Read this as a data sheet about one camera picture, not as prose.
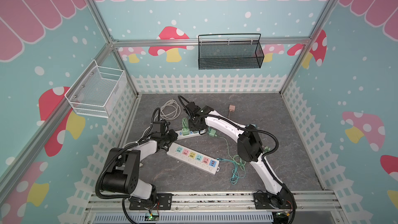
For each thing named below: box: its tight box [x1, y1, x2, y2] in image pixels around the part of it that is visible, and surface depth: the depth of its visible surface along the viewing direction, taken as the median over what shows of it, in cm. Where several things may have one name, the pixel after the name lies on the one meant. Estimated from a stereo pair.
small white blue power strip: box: [175, 129, 209, 140], surface depth 96 cm
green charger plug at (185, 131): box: [181, 127, 191, 136], surface depth 95 cm
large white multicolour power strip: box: [166, 142, 220, 175], surface depth 87 cm
